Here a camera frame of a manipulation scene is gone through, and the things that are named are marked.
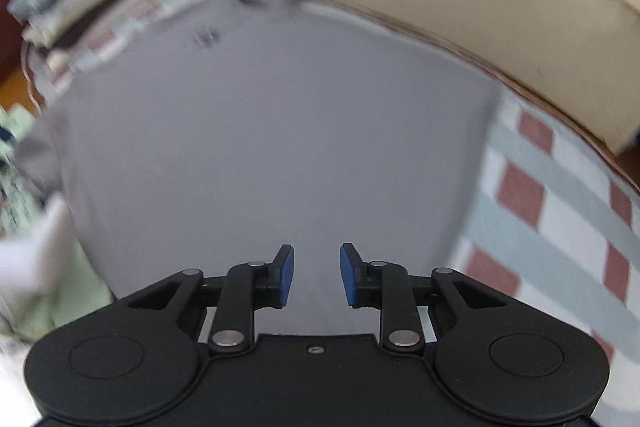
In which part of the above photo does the light green cloth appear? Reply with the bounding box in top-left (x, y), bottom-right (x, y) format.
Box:
top-left (0, 107), bottom-right (118, 340)

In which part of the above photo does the folded dark brown garment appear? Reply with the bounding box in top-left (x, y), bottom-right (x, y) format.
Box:
top-left (50, 0), bottom-right (168, 55)

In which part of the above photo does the white cloth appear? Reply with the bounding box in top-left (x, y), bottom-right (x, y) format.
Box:
top-left (0, 196), bottom-right (77, 295)

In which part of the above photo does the checkered rug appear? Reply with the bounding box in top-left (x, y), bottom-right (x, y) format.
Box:
top-left (20, 0), bottom-right (640, 427)

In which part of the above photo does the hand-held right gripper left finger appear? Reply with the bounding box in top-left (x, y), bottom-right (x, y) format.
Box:
top-left (120, 244), bottom-right (295, 355)

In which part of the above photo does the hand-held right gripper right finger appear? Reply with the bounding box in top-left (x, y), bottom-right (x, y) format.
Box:
top-left (340, 243), bottom-right (513, 353)

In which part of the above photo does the grey shirt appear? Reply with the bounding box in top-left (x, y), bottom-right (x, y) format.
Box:
top-left (15, 0), bottom-right (503, 338)

